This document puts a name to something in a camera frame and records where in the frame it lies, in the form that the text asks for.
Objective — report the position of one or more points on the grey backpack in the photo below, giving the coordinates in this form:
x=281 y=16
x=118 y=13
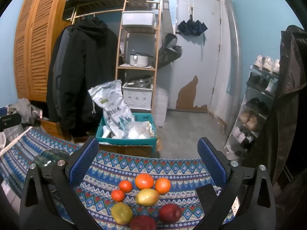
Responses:
x=169 y=52

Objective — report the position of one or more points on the clear plastic bags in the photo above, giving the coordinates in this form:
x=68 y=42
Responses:
x=140 y=130

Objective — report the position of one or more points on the metal pipe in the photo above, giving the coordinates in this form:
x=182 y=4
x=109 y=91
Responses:
x=236 y=64

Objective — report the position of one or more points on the grey jacket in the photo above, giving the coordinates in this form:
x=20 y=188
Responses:
x=60 y=60

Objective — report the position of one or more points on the wooden louvered wardrobe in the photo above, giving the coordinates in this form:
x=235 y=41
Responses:
x=36 y=40

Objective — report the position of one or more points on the grey printed bag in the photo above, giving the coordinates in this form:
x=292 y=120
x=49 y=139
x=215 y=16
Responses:
x=14 y=135

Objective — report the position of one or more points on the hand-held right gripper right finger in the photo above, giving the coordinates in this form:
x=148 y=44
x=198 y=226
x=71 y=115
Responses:
x=212 y=159

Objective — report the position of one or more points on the yellow pear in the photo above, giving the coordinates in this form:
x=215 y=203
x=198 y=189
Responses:
x=147 y=197

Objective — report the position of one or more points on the yellow-green pear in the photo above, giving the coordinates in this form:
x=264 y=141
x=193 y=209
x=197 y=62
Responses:
x=121 y=213

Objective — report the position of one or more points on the large orange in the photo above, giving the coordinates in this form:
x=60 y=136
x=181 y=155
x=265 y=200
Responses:
x=144 y=181

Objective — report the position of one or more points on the shoe rack with shoes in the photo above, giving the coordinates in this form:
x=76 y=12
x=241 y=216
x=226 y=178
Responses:
x=251 y=122

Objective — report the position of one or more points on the pale blue door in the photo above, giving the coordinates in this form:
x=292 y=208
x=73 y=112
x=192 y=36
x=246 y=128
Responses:
x=199 y=60

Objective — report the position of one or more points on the wooden drawer box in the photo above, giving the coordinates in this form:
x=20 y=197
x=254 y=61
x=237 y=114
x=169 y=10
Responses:
x=51 y=128

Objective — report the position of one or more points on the dark brown coat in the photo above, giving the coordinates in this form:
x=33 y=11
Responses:
x=287 y=100

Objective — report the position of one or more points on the steel steamer pot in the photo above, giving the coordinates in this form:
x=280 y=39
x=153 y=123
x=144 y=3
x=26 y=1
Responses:
x=141 y=81

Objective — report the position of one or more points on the white basket crate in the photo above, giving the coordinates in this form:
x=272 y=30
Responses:
x=137 y=98

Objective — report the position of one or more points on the black phone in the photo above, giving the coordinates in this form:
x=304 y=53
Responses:
x=206 y=196

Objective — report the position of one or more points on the small orange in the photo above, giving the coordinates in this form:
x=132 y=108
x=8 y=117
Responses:
x=125 y=186
x=117 y=195

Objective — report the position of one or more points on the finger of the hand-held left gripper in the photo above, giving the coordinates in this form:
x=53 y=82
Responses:
x=2 y=111
x=10 y=122

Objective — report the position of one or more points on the white shoe rack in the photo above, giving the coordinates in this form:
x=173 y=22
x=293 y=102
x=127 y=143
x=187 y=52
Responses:
x=260 y=93

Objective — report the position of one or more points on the black hooded coat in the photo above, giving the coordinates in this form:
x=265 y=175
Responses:
x=91 y=64

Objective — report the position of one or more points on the wide white storage bin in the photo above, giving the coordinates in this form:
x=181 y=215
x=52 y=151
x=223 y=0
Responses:
x=138 y=19

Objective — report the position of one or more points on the medium orange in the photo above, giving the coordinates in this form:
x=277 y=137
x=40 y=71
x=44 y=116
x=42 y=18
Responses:
x=162 y=185

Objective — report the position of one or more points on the dark green glass bowl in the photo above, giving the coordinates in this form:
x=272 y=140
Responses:
x=51 y=154

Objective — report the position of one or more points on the teal plastic crate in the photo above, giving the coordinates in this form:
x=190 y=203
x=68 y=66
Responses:
x=144 y=117

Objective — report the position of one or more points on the blue patterned tablecloth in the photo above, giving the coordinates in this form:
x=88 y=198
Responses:
x=134 y=167

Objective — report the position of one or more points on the grey clothes pile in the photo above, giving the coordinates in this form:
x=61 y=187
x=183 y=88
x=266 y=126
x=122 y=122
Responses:
x=24 y=110

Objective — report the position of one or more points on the dark blue umbrella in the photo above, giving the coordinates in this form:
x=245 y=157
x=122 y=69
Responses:
x=191 y=27

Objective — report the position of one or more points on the white cooking pot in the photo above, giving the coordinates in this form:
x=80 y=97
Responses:
x=139 y=60

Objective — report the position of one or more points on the white rice bag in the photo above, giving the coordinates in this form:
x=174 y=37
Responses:
x=115 y=110

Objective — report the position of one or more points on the red apple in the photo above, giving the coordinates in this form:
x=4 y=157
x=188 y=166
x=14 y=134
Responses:
x=142 y=223
x=169 y=212

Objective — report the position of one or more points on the cardboard box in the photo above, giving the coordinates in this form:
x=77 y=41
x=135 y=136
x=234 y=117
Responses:
x=127 y=149

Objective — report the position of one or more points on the long grey bag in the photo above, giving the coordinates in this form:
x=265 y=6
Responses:
x=166 y=16

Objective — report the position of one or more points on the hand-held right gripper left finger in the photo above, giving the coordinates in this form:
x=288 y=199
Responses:
x=84 y=159

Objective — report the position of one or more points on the stack of white tiles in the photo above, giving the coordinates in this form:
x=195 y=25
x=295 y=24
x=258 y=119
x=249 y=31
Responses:
x=160 y=107

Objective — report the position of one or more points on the wooden shelf rack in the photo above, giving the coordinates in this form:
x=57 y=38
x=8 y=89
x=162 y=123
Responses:
x=136 y=67

